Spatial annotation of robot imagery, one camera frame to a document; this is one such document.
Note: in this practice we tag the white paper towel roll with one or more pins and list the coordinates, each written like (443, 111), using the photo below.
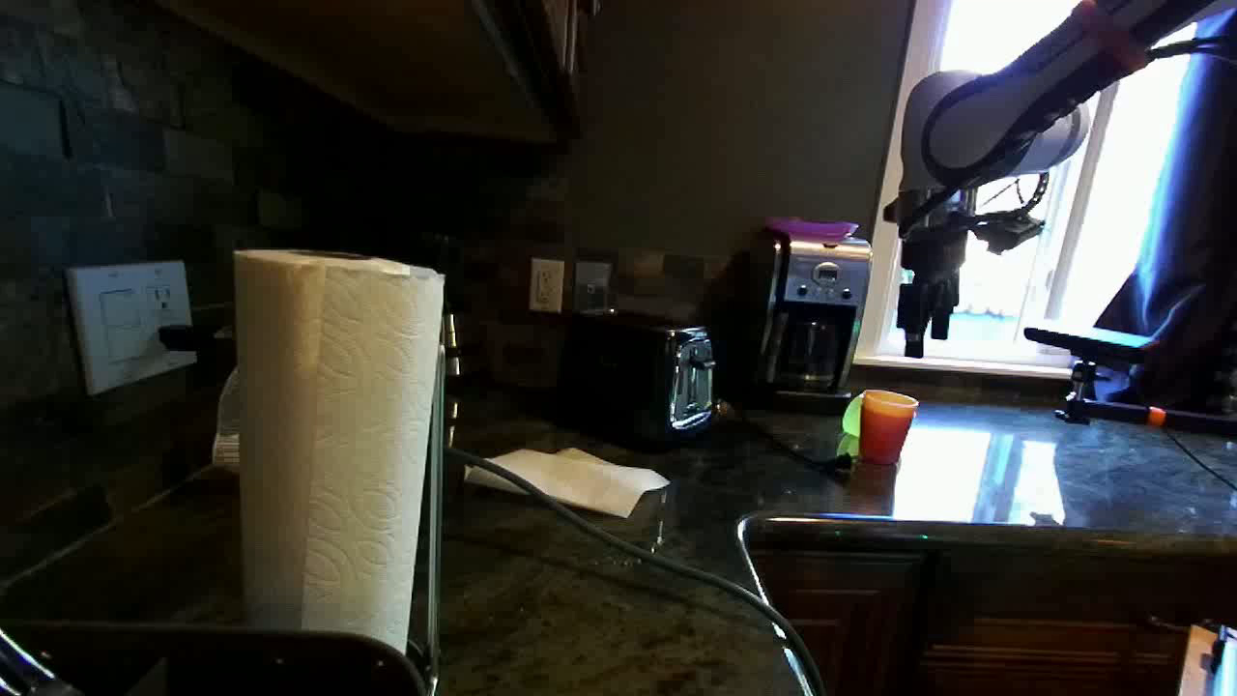
(336, 438)

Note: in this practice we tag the dark overhead cabinet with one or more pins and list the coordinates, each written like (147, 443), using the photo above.
(412, 62)

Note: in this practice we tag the metal paper towel holder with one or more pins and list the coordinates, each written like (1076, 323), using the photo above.
(436, 514)

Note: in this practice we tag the black chrome toaster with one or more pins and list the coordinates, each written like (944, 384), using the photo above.
(642, 375)

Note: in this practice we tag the beige wall switch plate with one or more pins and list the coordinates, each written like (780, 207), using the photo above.
(545, 282)

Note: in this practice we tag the silver black coffee maker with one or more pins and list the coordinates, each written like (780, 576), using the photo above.
(804, 323)

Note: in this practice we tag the black power plug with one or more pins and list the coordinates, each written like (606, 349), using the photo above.
(195, 337)

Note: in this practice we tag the grey wall outlet plate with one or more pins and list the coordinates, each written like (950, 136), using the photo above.
(591, 288)

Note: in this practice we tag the white wall power outlet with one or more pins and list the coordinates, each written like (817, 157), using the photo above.
(125, 323)

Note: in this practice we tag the white folded cloth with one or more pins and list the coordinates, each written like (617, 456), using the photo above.
(575, 481)

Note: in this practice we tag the purple lid on coffee maker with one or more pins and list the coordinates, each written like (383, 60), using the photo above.
(814, 230)

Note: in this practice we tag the black clamp stand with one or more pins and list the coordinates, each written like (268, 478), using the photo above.
(1107, 372)

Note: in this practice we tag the orange plastic cup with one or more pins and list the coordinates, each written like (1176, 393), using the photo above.
(885, 425)

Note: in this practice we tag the dark blue curtain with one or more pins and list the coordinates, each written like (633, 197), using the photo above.
(1179, 256)

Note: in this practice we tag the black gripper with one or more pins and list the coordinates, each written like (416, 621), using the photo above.
(930, 256)

